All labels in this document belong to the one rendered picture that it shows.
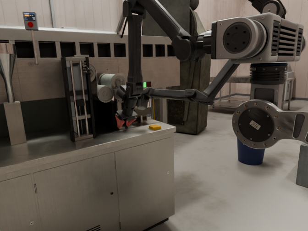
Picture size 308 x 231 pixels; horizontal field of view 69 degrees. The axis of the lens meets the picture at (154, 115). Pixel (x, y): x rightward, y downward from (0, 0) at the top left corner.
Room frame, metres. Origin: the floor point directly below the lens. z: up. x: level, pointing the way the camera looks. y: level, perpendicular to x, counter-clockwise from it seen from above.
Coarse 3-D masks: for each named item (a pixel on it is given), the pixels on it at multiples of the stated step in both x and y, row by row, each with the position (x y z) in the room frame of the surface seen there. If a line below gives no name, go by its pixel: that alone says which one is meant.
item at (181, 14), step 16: (160, 0) 4.19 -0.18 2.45; (176, 0) 4.03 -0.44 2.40; (192, 0) 4.45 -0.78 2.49; (176, 16) 4.03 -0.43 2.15; (192, 16) 3.97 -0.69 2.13; (144, 32) 4.38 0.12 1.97; (160, 32) 4.20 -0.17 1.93; (192, 32) 3.95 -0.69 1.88; (192, 64) 4.16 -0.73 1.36; (208, 64) 4.49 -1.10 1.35; (192, 80) 4.19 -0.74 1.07; (208, 80) 4.55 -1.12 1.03; (176, 112) 4.35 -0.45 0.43; (192, 112) 4.19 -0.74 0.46; (176, 128) 4.37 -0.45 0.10; (192, 128) 4.18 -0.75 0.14
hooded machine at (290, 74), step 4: (288, 64) 7.73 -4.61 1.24; (288, 68) 7.63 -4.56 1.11; (288, 72) 7.39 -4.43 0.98; (292, 72) 7.64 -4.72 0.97; (288, 76) 7.39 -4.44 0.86; (292, 76) 7.65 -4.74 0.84; (288, 84) 7.40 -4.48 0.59; (292, 84) 7.71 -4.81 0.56; (288, 88) 7.40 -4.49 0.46; (292, 88) 7.75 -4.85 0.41; (288, 92) 7.49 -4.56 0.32; (288, 96) 7.52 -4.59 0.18; (284, 100) 7.39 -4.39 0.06; (288, 100) 7.67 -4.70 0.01
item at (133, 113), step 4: (124, 104) 1.17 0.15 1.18; (124, 108) 1.16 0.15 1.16; (128, 108) 1.15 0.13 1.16; (132, 108) 1.17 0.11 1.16; (116, 112) 1.17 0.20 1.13; (120, 112) 1.18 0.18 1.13; (124, 112) 1.16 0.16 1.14; (128, 112) 1.16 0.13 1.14; (132, 112) 1.18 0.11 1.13; (124, 116) 1.15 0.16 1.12; (128, 116) 1.16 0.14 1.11; (132, 116) 1.18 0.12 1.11; (136, 116) 1.21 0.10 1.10
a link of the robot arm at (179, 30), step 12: (132, 0) 1.07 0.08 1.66; (144, 0) 1.03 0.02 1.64; (156, 0) 1.02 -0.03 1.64; (132, 12) 1.10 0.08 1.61; (156, 12) 0.99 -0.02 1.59; (168, 12) 0.99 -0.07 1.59; (168, 24) 0.94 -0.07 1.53; (168, 36) 0.94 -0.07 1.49; (180, 36) 0.89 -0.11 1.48; (180, 48) 0.86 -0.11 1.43; (192, 48) 0.84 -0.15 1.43
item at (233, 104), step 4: (212, 80) 6.15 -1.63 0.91; (228, 80) 5.83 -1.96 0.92; (232, 80) 5.76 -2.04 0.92; (236, 80) 5.68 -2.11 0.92; (240, 80) 5.62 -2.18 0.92; (244, 80) 5.54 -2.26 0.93; (248, 80) 5.47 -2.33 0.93; (216, 104) 6.12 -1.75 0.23; (220, 104) 6.09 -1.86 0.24; (224, 104) 6.07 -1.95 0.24; (228, 104) 6.05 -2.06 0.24; (232, 104) 6.04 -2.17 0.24; (236, 104) 6.02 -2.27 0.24
